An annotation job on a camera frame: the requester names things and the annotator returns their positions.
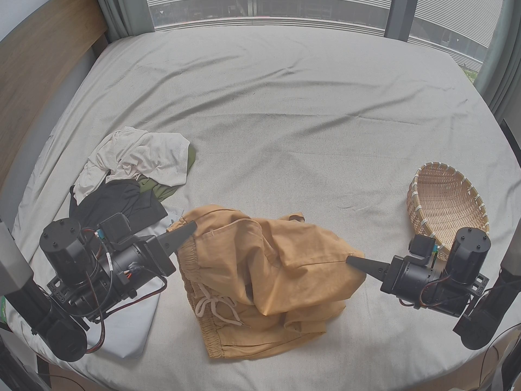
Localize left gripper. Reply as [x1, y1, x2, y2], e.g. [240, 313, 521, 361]
[108, 235, 178, 291]

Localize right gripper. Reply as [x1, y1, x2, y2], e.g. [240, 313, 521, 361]
[380, 257, 442, 308]

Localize tan shorts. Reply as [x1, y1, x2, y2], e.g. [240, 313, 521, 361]
[167, 204, 367, 359]

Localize pale blue garment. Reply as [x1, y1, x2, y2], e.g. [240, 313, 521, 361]
[83, 208, 184, 359]

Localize black garment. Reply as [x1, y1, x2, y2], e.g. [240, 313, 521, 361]
[68, 179, 167, 235]

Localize green garment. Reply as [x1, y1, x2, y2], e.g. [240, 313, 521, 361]
[136, 143, 197, 203]

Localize round woven basket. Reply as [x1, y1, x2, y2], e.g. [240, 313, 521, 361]
[407, 161, 491, 261]

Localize white garment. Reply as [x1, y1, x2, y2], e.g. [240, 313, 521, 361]
[73, 127, 191, 203]

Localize grey-green curtain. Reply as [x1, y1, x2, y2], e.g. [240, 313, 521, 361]
[87, 0, 156, 42]
[474, 0, 521, 117]

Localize black cable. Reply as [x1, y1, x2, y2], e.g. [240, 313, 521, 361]
[83, 275, 168, 354]

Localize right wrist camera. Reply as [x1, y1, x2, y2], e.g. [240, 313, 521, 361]
[409, 235, 438, 266]

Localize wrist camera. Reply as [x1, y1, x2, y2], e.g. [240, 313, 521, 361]
[100, 213, 147, 247]
[409, 235, 438, 266]

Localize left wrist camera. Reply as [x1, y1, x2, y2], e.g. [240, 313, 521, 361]
[100, 213, 147, 247]

